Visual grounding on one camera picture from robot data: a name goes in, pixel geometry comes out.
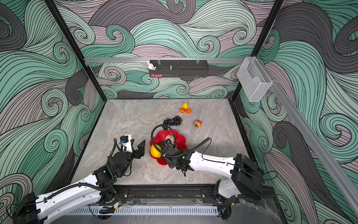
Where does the red flower-shaped bowl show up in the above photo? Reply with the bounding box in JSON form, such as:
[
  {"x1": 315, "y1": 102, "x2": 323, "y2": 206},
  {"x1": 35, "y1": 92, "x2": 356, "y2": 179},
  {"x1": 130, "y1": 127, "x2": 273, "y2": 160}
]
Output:
[{"x1": 150, "y1": 130, "x2": 187, "y2": 166}]

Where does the yellow lemon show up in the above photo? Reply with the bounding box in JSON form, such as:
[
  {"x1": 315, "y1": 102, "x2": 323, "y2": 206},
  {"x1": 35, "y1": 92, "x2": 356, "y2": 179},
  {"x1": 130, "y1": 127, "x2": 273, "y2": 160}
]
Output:
[{"x1": 150, "y1": 144, "x2": 161, "y2": 159}]

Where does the small yellow citrus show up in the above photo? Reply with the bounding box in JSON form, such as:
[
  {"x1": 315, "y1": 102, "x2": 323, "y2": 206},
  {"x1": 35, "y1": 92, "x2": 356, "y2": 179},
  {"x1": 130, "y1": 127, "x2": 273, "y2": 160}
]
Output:
[{"x1": 181, "y1": 103, "x2": 189, "y2": 110}]

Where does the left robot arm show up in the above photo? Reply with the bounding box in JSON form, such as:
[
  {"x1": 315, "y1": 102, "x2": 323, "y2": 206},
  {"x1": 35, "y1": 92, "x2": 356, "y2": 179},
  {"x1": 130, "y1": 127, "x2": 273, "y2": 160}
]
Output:
[{"x1": 11, "y1": 140, "x2": 145, "y2": 224}]

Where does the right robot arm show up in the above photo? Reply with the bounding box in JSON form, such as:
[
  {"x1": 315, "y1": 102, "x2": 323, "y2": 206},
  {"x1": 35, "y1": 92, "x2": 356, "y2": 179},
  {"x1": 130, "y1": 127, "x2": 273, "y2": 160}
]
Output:
[{"x1": 161, "y1": 145, "x2": 263, "y2": 200}]

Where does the black grape bunch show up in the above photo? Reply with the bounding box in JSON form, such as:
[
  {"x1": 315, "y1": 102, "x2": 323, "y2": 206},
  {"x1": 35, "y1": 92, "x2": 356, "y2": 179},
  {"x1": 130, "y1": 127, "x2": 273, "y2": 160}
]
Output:
[{"x1": 163, "y1": 115, "x2": 182, "y2": 126}]

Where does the white rabbit figurine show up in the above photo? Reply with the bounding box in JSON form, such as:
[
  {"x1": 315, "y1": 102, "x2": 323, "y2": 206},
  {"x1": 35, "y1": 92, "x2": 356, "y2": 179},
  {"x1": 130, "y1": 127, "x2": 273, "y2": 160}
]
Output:
[{"x1": 146, "y1": 60, "x2": 156, "y2": 70}]

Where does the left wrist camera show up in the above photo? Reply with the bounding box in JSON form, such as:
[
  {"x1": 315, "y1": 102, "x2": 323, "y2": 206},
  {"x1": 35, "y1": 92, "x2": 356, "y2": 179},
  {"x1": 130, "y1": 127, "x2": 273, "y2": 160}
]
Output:
[{"x1": 120, "y1": 134, "x2": 133, "y2": 153}]

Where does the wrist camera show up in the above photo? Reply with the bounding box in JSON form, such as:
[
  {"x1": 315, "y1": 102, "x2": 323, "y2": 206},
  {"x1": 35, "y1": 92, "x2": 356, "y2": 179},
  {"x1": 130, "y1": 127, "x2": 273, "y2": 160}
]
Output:
[
  {"x1": 120, "y1": 134, "x2": 133, "y2": 153},
  {"x1": 165, "y1": 139, "x2": 173, "y2": 147}
]

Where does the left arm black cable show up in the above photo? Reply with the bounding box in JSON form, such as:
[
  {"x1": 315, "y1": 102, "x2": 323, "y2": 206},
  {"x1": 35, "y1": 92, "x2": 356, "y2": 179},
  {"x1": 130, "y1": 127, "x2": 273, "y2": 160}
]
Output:
[{"x1": 41, "y1": 138, "x2": 132, "y2": 202}]

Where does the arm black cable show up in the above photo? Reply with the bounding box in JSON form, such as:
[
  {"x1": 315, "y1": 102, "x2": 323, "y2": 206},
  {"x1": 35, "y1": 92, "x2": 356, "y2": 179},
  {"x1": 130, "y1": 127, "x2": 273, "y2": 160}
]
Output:
[
  {"x1": 41, "y1": 138, "x2": 132, "y2": 202},
  {"x1": 150, "y1": 124, "x2": 212, "y2": 158}
]

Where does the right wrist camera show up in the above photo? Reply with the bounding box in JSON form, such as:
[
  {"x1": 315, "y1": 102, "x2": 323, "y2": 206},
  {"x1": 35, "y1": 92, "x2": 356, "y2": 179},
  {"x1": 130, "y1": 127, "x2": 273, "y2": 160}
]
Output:
[{"x1": 165, "y1": 139, "x2": 173, "y2": 147}]

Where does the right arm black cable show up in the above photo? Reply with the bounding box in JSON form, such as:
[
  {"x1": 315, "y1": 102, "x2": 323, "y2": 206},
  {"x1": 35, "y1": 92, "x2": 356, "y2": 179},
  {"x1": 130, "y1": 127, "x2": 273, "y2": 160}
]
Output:
[{"x1": 150, "y1": 124, "x2": 212, "y2": 158}]

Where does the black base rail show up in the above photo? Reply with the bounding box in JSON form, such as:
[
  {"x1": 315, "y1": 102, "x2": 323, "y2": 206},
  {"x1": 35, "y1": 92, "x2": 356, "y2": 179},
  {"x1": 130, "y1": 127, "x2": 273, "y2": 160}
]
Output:
[{"x1": 53, "y1": 184, "x2": 277, "y2": 205}]

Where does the white perforated cable duct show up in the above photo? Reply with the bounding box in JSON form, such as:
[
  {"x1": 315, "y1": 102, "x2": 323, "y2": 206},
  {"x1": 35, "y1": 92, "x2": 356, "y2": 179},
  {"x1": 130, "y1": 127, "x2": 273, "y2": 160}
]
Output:
[{"x1": 67, "y1": 205, "x2": 219, "y2": 217}]

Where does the black wall shelf tray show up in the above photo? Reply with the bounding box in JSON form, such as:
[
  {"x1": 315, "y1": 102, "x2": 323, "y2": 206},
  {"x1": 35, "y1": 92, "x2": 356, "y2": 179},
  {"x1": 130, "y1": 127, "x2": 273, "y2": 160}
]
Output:
[{"x1": 148, "y1": 60, "x2": 209, "y2": 79}]

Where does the clear plastic wall bin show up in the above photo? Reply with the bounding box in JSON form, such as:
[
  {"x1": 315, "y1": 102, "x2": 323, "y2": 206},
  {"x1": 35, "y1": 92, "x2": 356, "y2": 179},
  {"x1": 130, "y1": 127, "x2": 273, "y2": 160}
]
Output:
[{"x1": 237, "y1": 57, "x2": 273, "y2": 102}]

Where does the aluminium rail right wall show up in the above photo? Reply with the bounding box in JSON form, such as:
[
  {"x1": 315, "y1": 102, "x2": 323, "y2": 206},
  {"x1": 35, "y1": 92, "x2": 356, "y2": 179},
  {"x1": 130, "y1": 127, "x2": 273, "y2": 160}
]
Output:
[{"x1": 258, "y1": 59, "x2": 358, "y2": 214}]

